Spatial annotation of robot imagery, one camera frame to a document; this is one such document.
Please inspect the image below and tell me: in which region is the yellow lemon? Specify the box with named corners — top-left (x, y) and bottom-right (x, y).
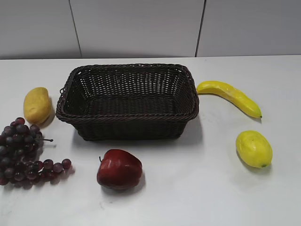
top-left (236, 130), bottom-right (273, 168)

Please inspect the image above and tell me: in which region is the yellow mango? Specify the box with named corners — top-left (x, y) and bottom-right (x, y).
top-left (23, 87), bottom-right (52, 125)

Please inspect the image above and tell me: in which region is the yellow banana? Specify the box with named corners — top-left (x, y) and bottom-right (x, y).
top-left (196, 81), bottom-right (262, 119)

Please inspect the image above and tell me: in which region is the red apple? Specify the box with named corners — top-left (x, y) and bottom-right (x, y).
top-left (96, 149), bottom-right (143, 190)

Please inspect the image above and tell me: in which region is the dark brown wicker basket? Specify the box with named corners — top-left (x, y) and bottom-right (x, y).
top-left (56, 64), bottom-right (199, 141)

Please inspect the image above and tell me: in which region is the purple grape bunch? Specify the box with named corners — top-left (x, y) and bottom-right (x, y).
top-left (0, 117), bottom-right (72, 186)

